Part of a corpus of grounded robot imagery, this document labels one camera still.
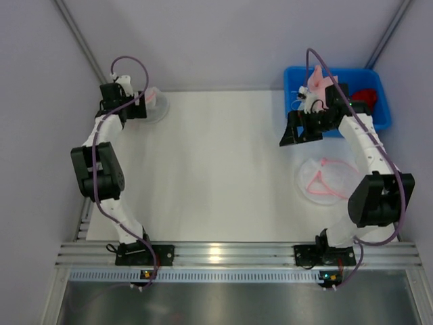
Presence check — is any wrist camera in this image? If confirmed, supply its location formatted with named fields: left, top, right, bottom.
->
left=110, top=72, right=134, bottom=97
left=297, top=86, right=323, bottom=114

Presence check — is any slotted cable duct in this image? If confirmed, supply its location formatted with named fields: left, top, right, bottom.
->
left=69, top=268, right=341, bottom=284

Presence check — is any pink-trimmed mesh laundry bag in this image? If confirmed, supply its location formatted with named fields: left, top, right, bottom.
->
left=137, top=87, right=170, bottom=124

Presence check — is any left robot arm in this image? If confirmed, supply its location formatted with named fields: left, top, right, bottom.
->
left=70, top=76, right=148, bottom=245

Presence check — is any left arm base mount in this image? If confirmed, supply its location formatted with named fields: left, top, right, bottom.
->
left=106, top=241, right=175, bottom=266

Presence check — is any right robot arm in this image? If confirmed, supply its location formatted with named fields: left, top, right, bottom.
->
left=279, top=83, right=415, bottom=251

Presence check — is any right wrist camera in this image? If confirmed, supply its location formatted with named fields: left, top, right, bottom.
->
left=297, top=86, right=323, bottom=114

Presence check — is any pink bra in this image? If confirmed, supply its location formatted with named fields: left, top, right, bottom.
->
left=307, top=65, right=334, bottom=103

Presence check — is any red bra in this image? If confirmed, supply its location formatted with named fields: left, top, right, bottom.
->
left=351, top=89, right=378, bottom=113

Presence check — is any blue plastic bin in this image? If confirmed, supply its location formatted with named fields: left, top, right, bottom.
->
left=283, top=65, right=392, bottom=139

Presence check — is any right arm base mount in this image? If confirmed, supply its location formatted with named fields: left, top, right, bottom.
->
left=294, top=244, right=357, bottom=269

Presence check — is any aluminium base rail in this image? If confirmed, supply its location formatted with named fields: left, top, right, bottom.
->
left=55, top=241, right=422, bottom=270

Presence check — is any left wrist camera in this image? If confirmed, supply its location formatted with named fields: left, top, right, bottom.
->
left=110, top=72, right=134, bottom=97

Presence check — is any white bra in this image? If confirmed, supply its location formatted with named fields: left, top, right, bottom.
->
left=290, top=99, right=305, bottom=111

